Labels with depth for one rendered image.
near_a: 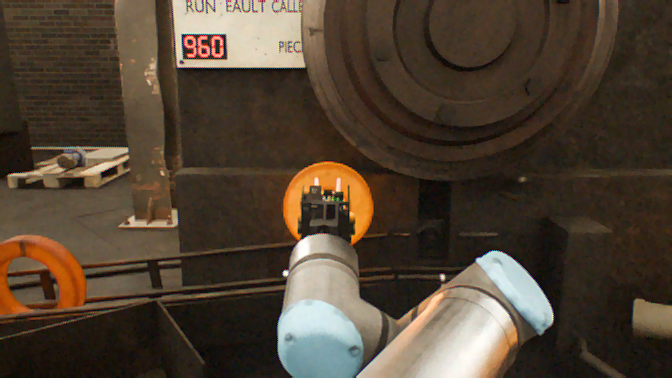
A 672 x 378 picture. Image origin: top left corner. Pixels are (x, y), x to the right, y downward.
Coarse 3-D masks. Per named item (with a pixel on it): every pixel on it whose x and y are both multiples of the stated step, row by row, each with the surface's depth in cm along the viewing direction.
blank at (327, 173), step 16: (304, 176) 82; (320, 176) 82; (336, 176) 82; (352, 176) 82; (288, 192) 82; (352, 192) 82; (368, 192) 82; (288, 208) 83; (352, 208) 83; (368, 208) 83; (288, 224) 83; (368, 224) 83; (352, 240) 84
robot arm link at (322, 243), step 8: (304, 240) 63; (312, 240) 62; (320, 240) 61; (328, 240) 61; (336, 240) 62; (344, 240) 63; (296, 248) 63; (304, 248) 61; (312, 248) 60; (320, 248) 60; (328, 248) 60; (336, 248) 60; (344, 248) 61; (352, 248) 63; (296, 256) 61; (304, 256) 60; (344, 256) 60; (352, 256) 62; (352, 264) 60; (288, 272) 61
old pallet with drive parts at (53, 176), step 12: (48, 168) 478; (60, 168) 478; (72, 168) 481; (84, 168) 478; (96, 168) 477; (108, 168) 486; (120, 168) 515; (12, 180) 456; (24, 180) 467; (36, 180) 486; (48, 180) 456; (60, 180) 460; (72, 180) 483; (96, 180) 461; (108, 180) 487
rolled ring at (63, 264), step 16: (16, 240) 85; (32, 240) 85; (48, 240) 87; (0, 256) 86; (16, 256) 86; (32, 256) 85; (48, 256) 85; (64, 256) 86; (0, 272) 88; (64, 272) 86; (80, 272) 88; (0, 288) 89; (64, 288) 86; (80, 288) 87; (0, 304) 88; (16, 304) 90; (64, 304) 87; (80, 304) 88
